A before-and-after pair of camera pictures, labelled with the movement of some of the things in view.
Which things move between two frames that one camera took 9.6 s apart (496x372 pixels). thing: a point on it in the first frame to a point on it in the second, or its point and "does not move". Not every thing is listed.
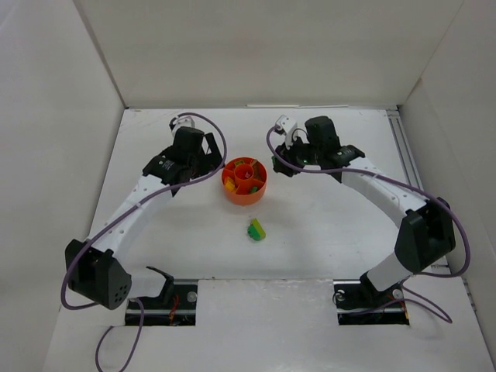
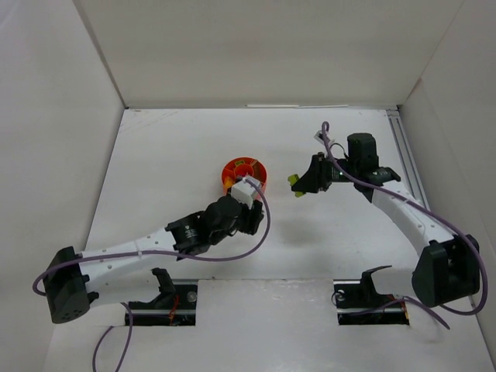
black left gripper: [209, 153] to [254, 218]
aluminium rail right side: [439, 266] does not move
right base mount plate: [362, 294] does not move
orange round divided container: [244, 180] does not move
